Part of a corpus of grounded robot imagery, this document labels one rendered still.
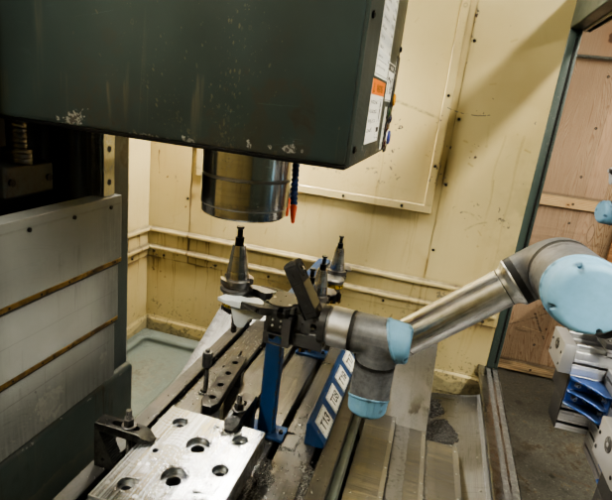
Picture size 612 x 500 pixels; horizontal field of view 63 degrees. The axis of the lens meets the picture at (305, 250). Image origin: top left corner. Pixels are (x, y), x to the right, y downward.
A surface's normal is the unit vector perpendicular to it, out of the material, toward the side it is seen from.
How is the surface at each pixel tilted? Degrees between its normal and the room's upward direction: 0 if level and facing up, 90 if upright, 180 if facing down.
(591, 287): 87
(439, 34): 90
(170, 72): 90
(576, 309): 87
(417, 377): 24
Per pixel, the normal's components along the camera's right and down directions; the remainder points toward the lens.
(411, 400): -0.01, -0.77
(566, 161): -0.26, 0.26
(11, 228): 0.96, 0.20
